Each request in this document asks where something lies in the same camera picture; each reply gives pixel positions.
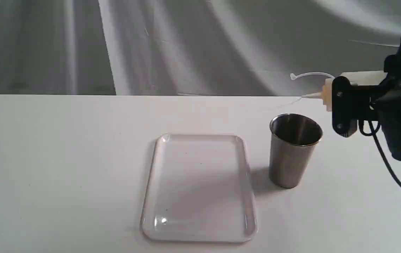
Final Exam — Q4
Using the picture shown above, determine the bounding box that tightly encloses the clear plastic squeeze bottle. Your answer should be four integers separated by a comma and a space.
289, 71, 387, 112

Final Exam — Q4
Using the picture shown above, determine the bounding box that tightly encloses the stainless steel cup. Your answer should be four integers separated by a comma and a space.
269, 113, 323, 189

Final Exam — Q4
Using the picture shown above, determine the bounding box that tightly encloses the white rectangular plastic tray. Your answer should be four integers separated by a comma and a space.
140, 133, 258, 244

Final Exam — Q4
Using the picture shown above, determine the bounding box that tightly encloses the grey fabric backdrop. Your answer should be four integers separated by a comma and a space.
0, 0, 401, 96

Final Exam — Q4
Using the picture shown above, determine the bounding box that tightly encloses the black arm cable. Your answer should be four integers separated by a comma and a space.
358, 119, 401, 205

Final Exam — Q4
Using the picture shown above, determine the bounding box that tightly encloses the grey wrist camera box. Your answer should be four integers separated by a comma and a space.
331, 76, 382, 138

